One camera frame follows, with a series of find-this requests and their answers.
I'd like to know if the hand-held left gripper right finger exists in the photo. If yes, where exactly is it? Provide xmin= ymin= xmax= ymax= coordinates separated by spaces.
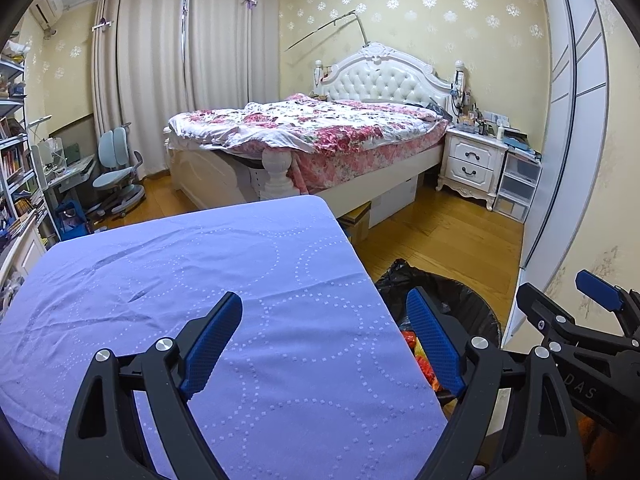
xmin=406 ymin=287 xmax=586 ymax=480

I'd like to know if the white desk lamp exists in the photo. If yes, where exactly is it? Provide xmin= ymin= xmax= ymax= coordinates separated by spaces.
xmin=25 ymin=114 xmax=53 ymax=136

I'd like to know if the pink floral quilt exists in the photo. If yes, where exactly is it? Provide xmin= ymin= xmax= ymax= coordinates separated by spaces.
xmin=167 ymin=92 xmax=448 ymax=196

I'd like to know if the white cabinet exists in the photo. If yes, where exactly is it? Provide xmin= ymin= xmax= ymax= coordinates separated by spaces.
xmin=0 ymin=220 xmax=48 ymax=311

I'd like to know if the pale green desk chair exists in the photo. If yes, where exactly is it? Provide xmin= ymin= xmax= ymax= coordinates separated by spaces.
xmin=92 ymin=127 xmax=147 ymax=218

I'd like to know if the white bookshelf with books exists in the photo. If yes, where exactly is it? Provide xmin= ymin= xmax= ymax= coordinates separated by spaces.
xmin=0 ymin=40 xmax=51 ymax=241

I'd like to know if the grey study desk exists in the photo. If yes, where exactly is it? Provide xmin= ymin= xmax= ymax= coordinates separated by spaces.
xmin=35 ymin=152 xmax=98 ymax=211

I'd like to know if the stack of books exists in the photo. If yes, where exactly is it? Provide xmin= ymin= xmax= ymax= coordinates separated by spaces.
xmin=500 ymin=127 xmax=543 ymax=161

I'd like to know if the white wardrobe sliding door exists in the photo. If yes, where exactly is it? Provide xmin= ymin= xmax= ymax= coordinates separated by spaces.
xmin=502 ymin=0 xmax=611 ymax=351

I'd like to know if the clear plastic drawer unit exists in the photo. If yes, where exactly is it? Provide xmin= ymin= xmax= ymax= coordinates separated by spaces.
xmin=492 ymin=150 xmax=543 ymax=223

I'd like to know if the white bed with tufted headboard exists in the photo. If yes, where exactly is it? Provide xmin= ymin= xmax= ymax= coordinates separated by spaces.
xmin=165 ymin=42 xmax=468 ymax=211

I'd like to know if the brown cardboard box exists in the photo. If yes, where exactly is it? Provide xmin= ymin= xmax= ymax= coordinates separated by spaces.
xmin=339 ymin=200 xmax=372 ymax=246

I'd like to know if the white box under bed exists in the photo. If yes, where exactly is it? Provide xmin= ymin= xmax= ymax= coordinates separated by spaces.
xmin=369 ymin=175 xmax=420 ymax=228

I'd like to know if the clutter of small nightstand items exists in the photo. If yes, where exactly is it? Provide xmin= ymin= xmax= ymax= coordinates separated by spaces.
xmin=450 ymin=60 xmax=511 ymax=136

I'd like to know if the white air conditioner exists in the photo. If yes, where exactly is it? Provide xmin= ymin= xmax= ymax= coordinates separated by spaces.
xmin=30 ymin=0 xmax=65 ymax=31

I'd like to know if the white nightstand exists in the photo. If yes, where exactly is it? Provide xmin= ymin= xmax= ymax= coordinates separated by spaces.
xmin=436 ymin=127 xmax=510 ymax=208

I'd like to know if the orange plastic bag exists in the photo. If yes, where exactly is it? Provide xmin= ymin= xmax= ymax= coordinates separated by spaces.
xmin=420 ymin=356 xmax=444 ymax=394

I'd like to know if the orange cloth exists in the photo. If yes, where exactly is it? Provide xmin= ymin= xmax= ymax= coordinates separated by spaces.
xmin=575 ymin=405 xmax=640 ymax=480

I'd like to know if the thin metal pole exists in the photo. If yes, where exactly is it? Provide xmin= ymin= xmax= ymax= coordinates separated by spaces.
xmin=285 ymin=2 xmax=371 ymax=53

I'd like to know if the beige curtain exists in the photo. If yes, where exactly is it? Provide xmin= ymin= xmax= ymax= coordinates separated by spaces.
xmin=186 ymin=0 xmax=281 ymax=117
xmin=92 ymin=0 xmax=192 ymax=181

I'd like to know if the purple dotted tablecloth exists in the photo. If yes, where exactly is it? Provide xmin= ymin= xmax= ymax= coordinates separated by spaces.
xmin=0 ymin=195 xmax=448 ymax=480

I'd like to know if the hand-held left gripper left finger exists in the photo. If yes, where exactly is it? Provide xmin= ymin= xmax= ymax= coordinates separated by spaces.
xmin=59 ymin=291 xmax=244 ymax=480

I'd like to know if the trash bin with black bag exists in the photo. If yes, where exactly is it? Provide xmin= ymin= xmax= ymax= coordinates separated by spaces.
xmin=375 ymin=259 xmax=503 ymax=413

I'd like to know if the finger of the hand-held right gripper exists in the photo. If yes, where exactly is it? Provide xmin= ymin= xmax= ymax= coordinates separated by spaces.
xmin=515 ymin=283 xmax=640 ymax=358
xmin=575 ymin=270 xmax=640 ymax=341

